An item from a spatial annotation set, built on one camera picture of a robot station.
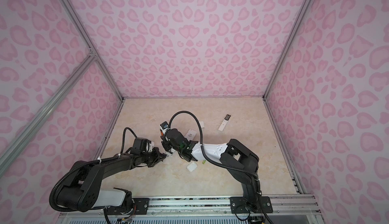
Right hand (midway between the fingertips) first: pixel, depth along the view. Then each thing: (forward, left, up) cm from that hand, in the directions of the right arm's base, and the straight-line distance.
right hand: (163, 134), depth 84 cm
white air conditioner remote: (-5, -2, -12) cm, 13 cm away
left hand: (-6, -1, -11) cm, 13 cm away
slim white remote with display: (+17, -36, -12) cm, 42 cm away
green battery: (-10, -22, -14) cm, 28 cm away
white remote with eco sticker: (+7, -14, -12) cm, 20 cm away
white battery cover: (-13, -16, -14) cm, 25 cm away
